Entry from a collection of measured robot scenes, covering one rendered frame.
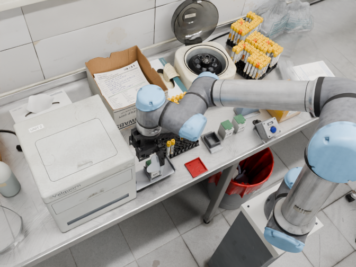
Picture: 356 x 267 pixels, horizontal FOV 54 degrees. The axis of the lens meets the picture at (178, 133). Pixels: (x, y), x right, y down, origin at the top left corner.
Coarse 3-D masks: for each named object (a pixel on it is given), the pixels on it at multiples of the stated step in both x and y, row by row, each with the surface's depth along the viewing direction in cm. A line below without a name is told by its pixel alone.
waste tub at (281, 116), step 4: (268, 112) 154; (272, 112) 152; (276, 112) 149; (280, 112) 147; (284, 112) 145; (288, 112) 147; (292, 112) 150; (296, 112) 152; (272, 116) 153; (276, 116) 150; (280, 116) 148; (284, 116) 148; (288, 116) 151; (292, 116) 153; (280, 120) 150; (284, 120) 152
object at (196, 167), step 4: (192, 160) 136; (196, 160) 137; (200, 160) 137; (184, 164) 136; (188, 164) 136; (192, 164) 136; (196, 164) 136; (200, 164) 136; (188, 168) 134; (192, 168) 135; (196, 168) 135; (200, 168) 135; (204, 168) 135; (192, 172) 134; (196, 172) 134; (200, 172) 134; (204, 172) 134; (192, 176) 133; (196, 176) 133
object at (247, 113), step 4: (236, 108) 151; (240, 108) 148; (244, 108) 146; (248, 108) 147; (236, 112) 152; (240, 112) 149; (244, 112) 149; (248, 112) 151; (252, 112) 152; (256, 112) 153; (260, 112) 153; (244, 116) 151; (248, 116) 151; (252, 116) 152
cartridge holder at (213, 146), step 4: (208, 132) 144; (212, 132) 141; (200, 136) 143; (204, 136) 140; (208, 136) 142; (212, 136) 143; (216, 136) 141; (204, 140) 141; (208, 140) 139; (212, 140) 142; (216, 140) 142; (220, 140) 139; (208, 144) 139; (212, 144) 138; (216, 144) 139; (220, 144) 141; (208, 148) 140; (212, 148) 140; (216, 148) 140; (220, 148) 140; (212, 152) 139
